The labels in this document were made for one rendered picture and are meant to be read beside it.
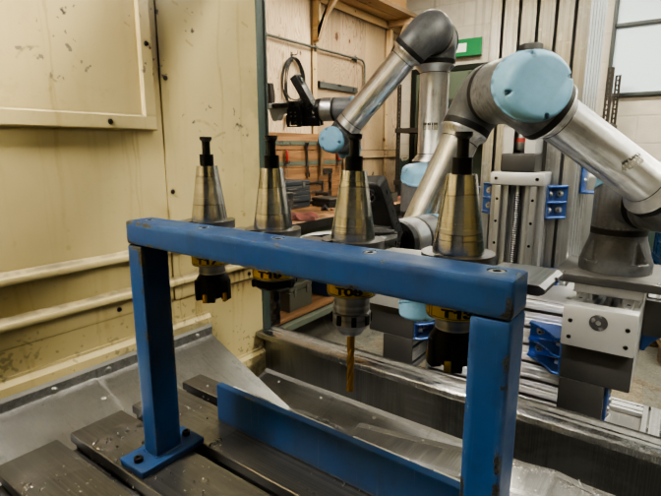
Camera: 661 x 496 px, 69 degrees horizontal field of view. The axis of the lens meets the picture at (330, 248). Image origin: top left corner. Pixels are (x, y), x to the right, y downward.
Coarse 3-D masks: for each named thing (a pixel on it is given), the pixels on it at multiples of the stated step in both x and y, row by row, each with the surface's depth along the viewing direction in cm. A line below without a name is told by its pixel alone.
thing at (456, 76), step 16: (464, 48) 472; (480, 48) 463; (464, 64) 478; (480, 64) 469; (416, 80) 510; (416, 96) 513; (416, 112) 515; (416, 144) 521; (480, 160) 484; (480, 176) 487
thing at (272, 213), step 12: (264, 168) 53; (276, 168) 53; (264, 180) 53; (276, 180) 53; (264, 192) 53; (276, 192) 53; (264, 204) 53; (276, 204) 53; (288, 204) 54; (264, 216) 53; (276, 216) 53; (288, 216) 54; (264, 228) 53; (276, 228) 53; (288, 228) 54
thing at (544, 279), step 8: (504, 264) 42; (512, 264) 42; (520, 264) 42; (528, 272) 39; (536, 272) 39; (544, 272) 39; (552, 272) 39; (560, 272) 40; (528, 280) 37; (536, 280) 37; (544, 280) 37; (552, 280) 37; (528, 288) 36; (536, 288) 35; (544, 288) 35
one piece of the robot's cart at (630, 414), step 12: (612, 408) 209; (624, 408) 206; (636, 408) 206; (648, 408) 208; (612, 420) 201; (624, 420) 201; (636, 420) 201; (648, 420) 200; (660, 420) 200; (648, 432) 189; (660, 432) 190
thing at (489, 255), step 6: (432, 246) 45; (426, 252) 42; (432, 252) 42; (486, 252) 42; (492, 252) 42; (444, 258) 41; (450, 258) 41; (456, 258) 40; (462, 258) 40; (468, 258) 40; (474, 258) 40; (480, 258) 40; (486, 258) 40; (492, 258) 40; (486, 264) 40; (492, 264) 41
